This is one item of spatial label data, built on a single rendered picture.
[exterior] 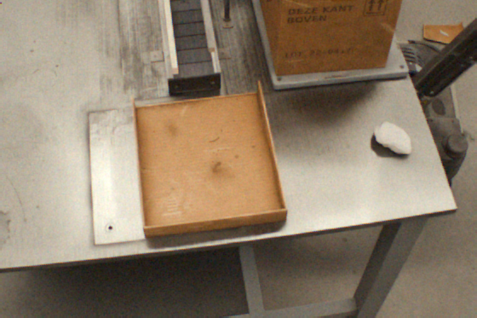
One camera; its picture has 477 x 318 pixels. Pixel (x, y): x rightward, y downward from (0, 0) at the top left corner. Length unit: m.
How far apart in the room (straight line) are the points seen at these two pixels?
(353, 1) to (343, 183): 0.35
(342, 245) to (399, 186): 0.87
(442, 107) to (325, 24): 0.99
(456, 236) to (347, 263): 0.39
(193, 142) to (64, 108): 0.29
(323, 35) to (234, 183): 0.34
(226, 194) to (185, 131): 0.16
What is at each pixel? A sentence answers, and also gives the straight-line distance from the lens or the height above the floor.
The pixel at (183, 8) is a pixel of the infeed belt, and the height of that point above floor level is 0.88.
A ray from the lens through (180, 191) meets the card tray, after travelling 1.30.
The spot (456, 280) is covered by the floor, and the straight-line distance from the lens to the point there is 2.23.
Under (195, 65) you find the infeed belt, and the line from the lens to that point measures 1.42.
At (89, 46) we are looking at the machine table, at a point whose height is 0.83.
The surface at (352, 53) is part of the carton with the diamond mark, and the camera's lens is 1.43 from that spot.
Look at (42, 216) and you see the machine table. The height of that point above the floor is 0.83.
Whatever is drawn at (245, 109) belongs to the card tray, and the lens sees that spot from 1.40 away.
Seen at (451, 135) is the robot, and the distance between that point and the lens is 2.10.
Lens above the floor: 1.95
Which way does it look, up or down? 56 degrees down
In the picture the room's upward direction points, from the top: 1 degrees clockwise
